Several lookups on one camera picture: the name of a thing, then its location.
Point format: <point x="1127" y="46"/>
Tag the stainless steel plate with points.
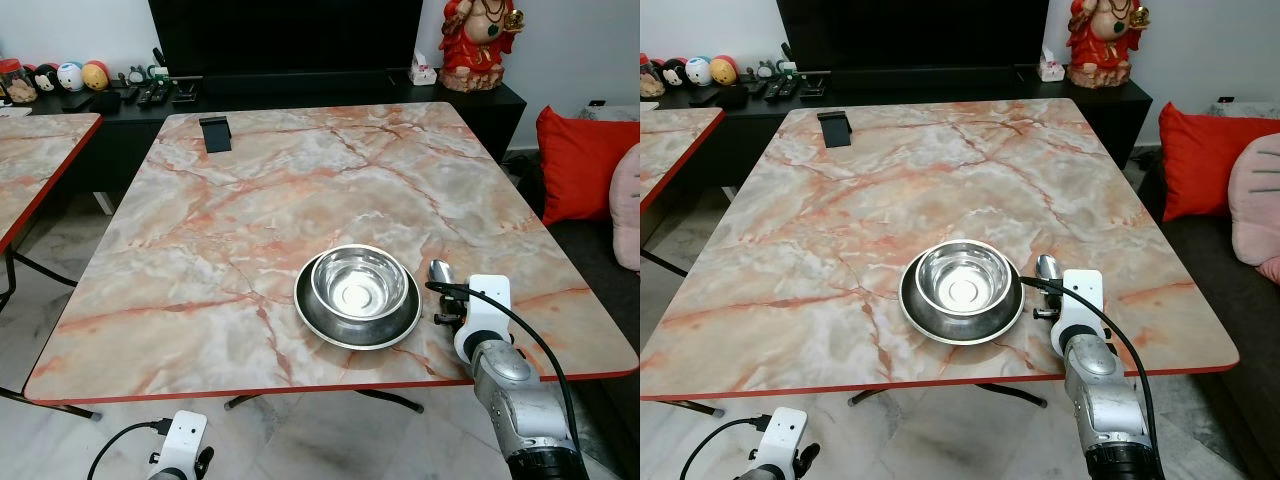
<point x="345" y="333"/>
<point x="950" y="328"/>

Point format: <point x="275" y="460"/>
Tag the yellow and red plush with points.
<point x="96" y="75"/>
<point x="724" y="69"/>

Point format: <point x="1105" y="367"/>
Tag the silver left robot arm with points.
<point x="762" y="476"/>
<point x="168" y="476"/>

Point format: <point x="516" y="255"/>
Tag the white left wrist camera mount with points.
<point x="185" y="435"/>
<point x="785" y="432"/>

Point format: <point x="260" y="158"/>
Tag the black tv console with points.
<point x="480" y="120"/>
<point x="1100" y="120"/>

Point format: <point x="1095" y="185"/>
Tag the black and white plush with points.
<point x="675" y="73"/>
<point x="47" y="78"/>

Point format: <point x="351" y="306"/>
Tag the black phone stand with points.
<point x="834" y="130"/>
<point x="216" y="135"/>

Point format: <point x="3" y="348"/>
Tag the black pouch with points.
<point x="105" y="102"/>

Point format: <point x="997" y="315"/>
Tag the red cushion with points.
<point x="1205" y="160"/>
<point x="580" y="165"/>

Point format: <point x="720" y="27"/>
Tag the red buddha statue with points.
<point x="478" y="55"/>
<point x="1105" y="50"/>

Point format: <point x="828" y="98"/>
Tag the grey side table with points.
<point x="1245" y="108"/>
<point x="610" y="112"/>

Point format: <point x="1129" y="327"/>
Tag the large marble folding table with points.
<point x="250" y="200"/>
<point x="950" y="190"/>

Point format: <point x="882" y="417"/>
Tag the clear jar red lid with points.
<point x="15" y="82"/>
<point x="650" y="78"/>

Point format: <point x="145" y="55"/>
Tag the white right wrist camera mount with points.
<point x="488" y="305"/>
<point x="1082" y="295"/>

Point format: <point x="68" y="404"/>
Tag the small green figurine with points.
<point x="159" y="73"/>
<point x="786" y="69"/>

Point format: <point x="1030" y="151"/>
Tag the dark grey sofa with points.
<point x="590" y="250"/>
<point x="1220" y="330"/>

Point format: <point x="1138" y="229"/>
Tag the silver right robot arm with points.
<point x="1105" y="410"/>
<point x="520" y="410"/>

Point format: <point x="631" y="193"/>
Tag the black remote control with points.
<point x="773" y="90"/>
<point x="162" y="94"/>
<point x="146" y="95"/>
<point x="789" y="88"/>

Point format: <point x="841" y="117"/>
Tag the pink cushion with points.
<point x="1258" y="205"/>
<point x="627" y="210"/>

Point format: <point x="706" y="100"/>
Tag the stainless steel bowl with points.
<point x="963" y="280"/>
<point x="358" y="285"/>

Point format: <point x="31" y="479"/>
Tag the stainless steel spoon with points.
<point x="1048" y="268"/>
<point x="441" y="273"/>

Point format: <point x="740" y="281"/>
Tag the black flat television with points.
<point x="910" y="30"/>
<point x="285" y="35"/>

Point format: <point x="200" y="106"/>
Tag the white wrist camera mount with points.
<point x="488" y="305"/>
<point x="785" y="432"/>
<point x="1082" y="295"/>
<point x="185" y="435"/>

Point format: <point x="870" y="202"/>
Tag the small marble folding table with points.
<point x="35" y="150"/>
<point x="675" y="145"/>

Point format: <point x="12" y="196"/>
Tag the white tissue box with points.
<point x="423" y="72"/>
<point x="1051" y="68"/>

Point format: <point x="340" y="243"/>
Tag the white and blue plush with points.
<point x="70" y="76"/>
<point x="699" y="70"/>

